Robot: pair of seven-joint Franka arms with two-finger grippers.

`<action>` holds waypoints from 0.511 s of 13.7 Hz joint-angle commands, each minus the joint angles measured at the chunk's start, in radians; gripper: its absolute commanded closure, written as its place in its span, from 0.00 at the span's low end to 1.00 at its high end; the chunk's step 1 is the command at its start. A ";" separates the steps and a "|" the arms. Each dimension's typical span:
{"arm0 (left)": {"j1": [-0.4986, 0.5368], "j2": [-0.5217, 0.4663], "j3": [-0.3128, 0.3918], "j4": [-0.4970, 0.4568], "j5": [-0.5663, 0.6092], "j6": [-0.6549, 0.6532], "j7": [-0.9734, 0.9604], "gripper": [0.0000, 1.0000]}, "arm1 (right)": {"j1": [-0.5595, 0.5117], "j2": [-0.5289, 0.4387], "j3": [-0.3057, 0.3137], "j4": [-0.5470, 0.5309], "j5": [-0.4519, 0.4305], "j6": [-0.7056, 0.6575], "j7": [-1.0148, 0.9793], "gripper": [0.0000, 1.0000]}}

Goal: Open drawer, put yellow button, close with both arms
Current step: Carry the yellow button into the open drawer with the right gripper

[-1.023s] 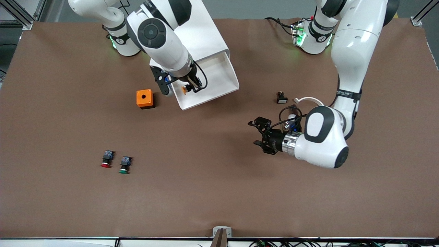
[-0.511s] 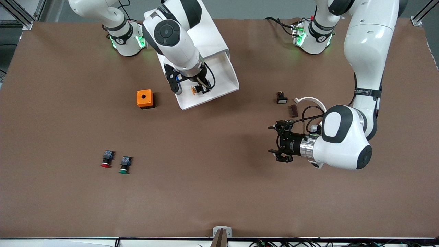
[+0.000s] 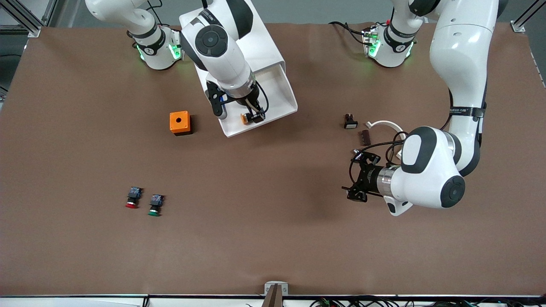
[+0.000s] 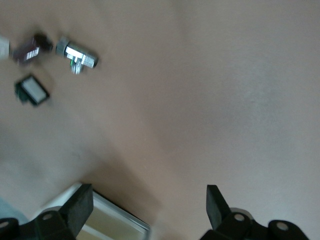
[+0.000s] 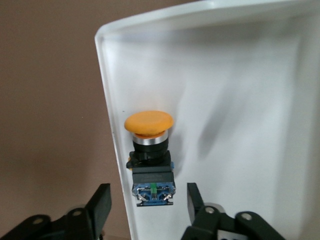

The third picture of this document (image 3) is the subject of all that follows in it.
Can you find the white drawer cabinet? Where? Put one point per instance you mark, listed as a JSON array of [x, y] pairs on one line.
[[266, 38]]

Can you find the white-capped black switch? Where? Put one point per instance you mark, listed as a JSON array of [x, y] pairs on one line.
[[350, 124]]

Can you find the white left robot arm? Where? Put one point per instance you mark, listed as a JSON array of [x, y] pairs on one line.
[[460, 51]]

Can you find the yellow push button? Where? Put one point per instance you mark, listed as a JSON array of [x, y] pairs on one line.
[[245, 119]]

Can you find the brown terminal block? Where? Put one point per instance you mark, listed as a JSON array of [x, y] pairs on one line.
[[365, 138]]

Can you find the grey metal bracket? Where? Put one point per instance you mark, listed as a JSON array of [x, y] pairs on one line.
[[268, 288]]

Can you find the brown post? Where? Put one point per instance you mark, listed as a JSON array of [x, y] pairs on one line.
[[275, 298]]

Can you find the aluminium frame profile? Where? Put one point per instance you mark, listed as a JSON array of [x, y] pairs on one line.
[[34, 30], [518, 27]]

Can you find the white semicircular clamp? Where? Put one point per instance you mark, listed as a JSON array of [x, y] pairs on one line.
[[386, 123]]

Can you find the orange box with hole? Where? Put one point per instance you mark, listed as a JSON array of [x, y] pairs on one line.
[[174, 124]]

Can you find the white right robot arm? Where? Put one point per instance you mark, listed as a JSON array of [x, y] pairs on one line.
[[222, 59]]

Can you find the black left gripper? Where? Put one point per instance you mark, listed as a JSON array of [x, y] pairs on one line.
[[367, 177]]

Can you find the white plastic drawer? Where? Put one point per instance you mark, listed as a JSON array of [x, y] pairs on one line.
[[277, 102]]

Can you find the green push button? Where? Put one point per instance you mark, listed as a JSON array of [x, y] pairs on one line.
[[154, 212]]

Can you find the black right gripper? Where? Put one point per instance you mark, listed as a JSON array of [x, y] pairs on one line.
[[249, 101]]

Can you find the red push button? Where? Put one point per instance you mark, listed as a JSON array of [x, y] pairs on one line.
[[132, 205]]

